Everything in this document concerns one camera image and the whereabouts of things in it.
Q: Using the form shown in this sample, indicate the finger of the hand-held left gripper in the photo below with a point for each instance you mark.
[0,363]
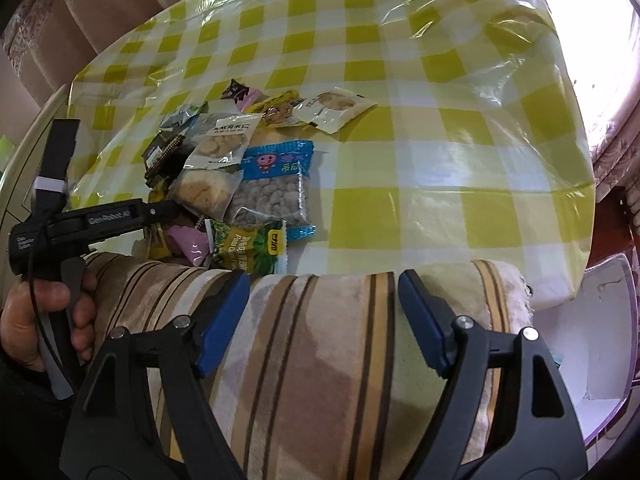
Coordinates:
[162,211]

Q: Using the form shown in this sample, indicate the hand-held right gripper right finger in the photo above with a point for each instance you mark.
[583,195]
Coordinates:
[425,325]

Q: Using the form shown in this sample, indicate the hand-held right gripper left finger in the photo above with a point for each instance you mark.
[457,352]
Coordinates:
[220,325]

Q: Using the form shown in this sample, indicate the small yellow snack packet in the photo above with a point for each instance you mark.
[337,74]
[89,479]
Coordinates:
[157,245]

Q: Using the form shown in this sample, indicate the clear cookie packet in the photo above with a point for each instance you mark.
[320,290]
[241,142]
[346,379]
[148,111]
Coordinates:
[205,190]

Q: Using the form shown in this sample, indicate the black snack bar packet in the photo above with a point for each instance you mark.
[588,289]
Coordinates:
[160,157]

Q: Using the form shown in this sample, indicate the green and white pea packet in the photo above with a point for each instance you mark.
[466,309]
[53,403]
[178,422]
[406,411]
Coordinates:
[245,250]

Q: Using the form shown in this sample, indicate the white nut packet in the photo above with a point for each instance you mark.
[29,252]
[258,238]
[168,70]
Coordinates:
[330,105]
[225,142]

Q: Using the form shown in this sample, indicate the silver grey snack packet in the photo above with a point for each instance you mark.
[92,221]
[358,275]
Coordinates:
[180,117]

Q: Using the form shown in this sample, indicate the blue peanut packet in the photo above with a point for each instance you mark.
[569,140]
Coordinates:
[272,195]

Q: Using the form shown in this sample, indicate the black and pink snack packet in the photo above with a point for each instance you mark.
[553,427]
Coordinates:
[236,92]

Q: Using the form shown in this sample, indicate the white box with purple rim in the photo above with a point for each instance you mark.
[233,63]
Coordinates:
[590,340]

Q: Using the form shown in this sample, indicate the person's left forearm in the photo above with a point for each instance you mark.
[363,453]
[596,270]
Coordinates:
[25,420]

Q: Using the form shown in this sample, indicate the person's left hand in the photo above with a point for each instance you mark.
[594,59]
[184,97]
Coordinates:
[25,320]

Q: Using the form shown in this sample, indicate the cream wooden furniture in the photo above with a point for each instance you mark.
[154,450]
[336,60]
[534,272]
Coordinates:
[25,170]

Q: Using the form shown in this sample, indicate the striped plush blanket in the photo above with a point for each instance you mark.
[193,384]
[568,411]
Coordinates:
[310,350]

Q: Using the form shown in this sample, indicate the beige padded sofa back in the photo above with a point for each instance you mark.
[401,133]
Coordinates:
[75,25]

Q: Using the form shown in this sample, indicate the yellow checked plastic tablecloth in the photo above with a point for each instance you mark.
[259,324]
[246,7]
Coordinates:
[400,85]

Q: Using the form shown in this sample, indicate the pink patterned curtain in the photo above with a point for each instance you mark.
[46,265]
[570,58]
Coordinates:
[617,125]

